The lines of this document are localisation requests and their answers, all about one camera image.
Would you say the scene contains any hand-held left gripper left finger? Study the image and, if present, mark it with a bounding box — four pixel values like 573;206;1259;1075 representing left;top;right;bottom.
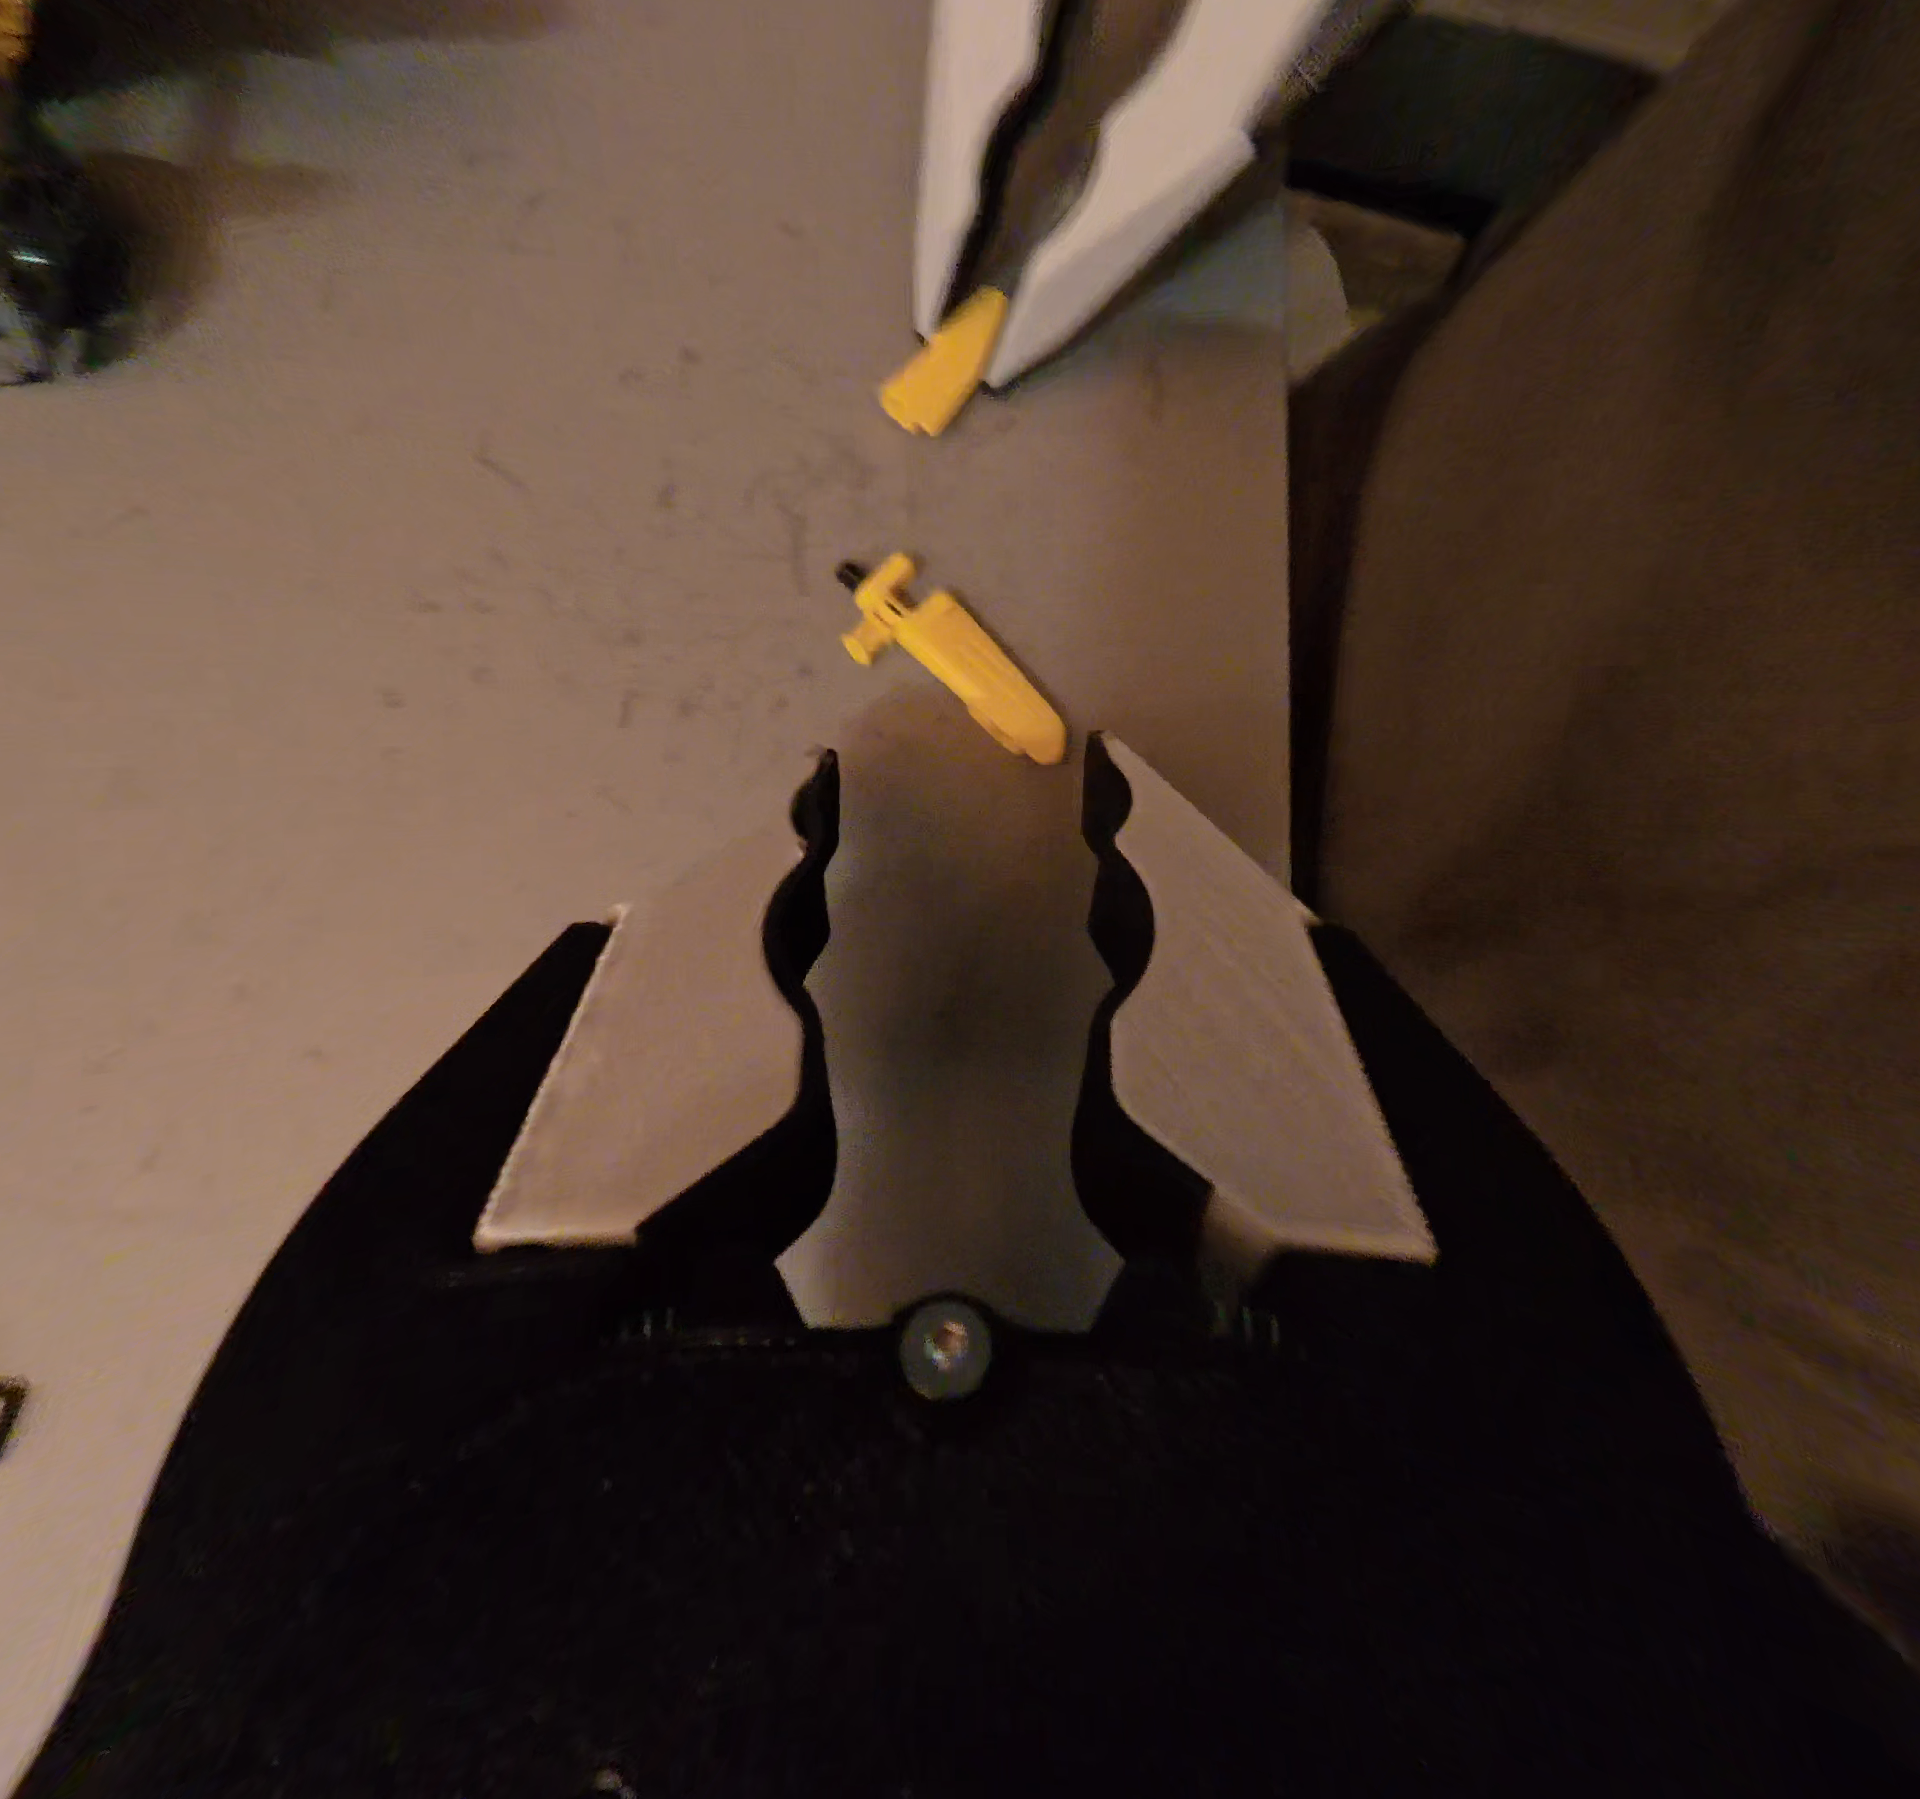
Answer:
472;745;841;1257

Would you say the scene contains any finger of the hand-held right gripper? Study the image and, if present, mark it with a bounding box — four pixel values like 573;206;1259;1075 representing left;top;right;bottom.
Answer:
913;0;1085;338
990;0;1415;389

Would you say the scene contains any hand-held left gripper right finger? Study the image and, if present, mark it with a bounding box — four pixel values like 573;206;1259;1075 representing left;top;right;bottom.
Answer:
1073;732;1441;1308

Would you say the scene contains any yellow plastic toy piece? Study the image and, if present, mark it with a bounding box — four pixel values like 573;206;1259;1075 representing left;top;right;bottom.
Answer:
878;287;1012;440
886;588;1070;769

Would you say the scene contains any small yellow toy connector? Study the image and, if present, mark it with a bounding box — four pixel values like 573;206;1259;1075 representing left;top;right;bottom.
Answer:
840;551;921;671

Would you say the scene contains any yellow black tracked toy vehicle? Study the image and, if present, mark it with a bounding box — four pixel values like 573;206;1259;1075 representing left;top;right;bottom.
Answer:
0;0;171;387

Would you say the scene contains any person's brown shirt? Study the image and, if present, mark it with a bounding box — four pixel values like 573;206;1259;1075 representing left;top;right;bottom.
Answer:
1318;0;1920;1629

